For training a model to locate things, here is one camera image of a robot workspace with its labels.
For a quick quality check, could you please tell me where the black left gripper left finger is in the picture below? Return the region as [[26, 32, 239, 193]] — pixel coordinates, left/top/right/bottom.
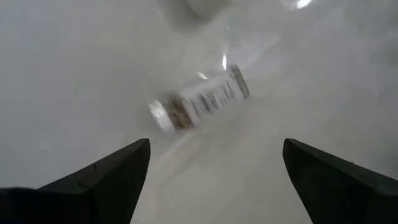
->
[[0, 138, 152, 224]]

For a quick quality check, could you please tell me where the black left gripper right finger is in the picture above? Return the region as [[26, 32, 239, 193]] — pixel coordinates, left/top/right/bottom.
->
[[282, 138, 398, 224]]

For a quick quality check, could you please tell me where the white-lid spice jar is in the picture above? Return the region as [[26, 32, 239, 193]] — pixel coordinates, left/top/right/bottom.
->
[[148, 63, 251, 134]]

